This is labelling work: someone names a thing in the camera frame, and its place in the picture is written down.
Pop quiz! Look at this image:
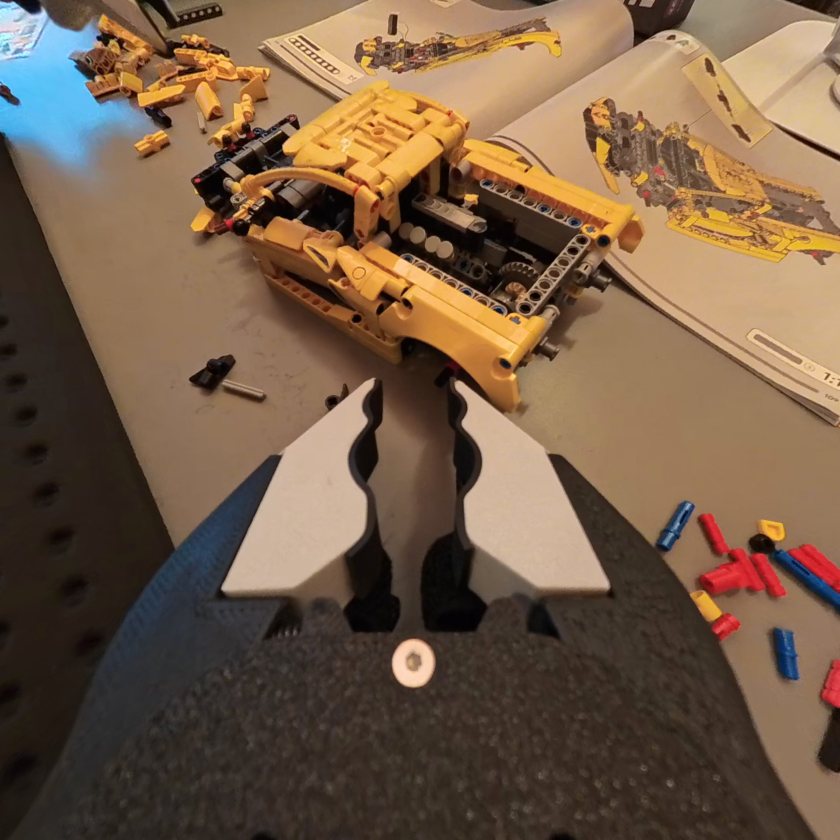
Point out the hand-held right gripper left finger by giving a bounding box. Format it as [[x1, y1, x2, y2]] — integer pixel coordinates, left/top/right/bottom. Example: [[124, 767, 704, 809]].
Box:
[[222, 378, 401, 634]]

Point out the pile of small coloured pins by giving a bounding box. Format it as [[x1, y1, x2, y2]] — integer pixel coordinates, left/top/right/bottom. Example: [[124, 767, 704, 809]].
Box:
[[656, 500, 840, 710]]

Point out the black beam with holes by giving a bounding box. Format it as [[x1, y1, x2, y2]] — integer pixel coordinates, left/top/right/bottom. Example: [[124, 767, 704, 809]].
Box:
[[172, 0, 224, 28]]

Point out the instruction booklet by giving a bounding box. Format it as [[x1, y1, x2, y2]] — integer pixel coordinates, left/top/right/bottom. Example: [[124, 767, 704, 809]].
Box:
[[259, 0, 840, 427]]

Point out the sticker sheet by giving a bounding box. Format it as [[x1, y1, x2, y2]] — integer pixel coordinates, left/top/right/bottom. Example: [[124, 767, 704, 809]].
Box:
[[0, 10, 48, 61]]

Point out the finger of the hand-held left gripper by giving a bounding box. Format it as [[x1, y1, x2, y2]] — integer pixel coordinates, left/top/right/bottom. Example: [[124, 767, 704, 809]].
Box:
[[62, 0, 173, 56]]

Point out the pile of yellow brick pieces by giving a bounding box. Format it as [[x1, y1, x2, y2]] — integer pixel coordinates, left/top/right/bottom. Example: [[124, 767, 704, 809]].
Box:
[[69, 13, 271, 158]]

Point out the white document stand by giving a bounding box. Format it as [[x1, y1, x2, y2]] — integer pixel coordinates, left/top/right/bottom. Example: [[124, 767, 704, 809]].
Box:
[[722, 20, 840, 158]]

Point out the grey desk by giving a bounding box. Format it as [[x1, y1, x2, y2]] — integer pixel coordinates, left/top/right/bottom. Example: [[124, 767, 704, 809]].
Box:
[[0, 0, 840, 840]]

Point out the short black connector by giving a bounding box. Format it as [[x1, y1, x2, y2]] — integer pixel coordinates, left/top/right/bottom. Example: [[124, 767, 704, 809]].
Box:
[[189, 354, 236, 392]]

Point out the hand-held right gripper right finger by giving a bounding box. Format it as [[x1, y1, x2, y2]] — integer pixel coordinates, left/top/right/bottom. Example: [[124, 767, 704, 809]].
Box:
[[420, 378, 613, 634]]

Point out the toy car set box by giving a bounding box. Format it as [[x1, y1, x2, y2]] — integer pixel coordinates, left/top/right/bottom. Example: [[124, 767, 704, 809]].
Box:
[[620, 0, 697, 37]]

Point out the yellow brick car model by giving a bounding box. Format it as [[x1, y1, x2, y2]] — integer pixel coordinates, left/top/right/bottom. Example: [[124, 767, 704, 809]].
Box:
[[190, 80, 645, 413]]

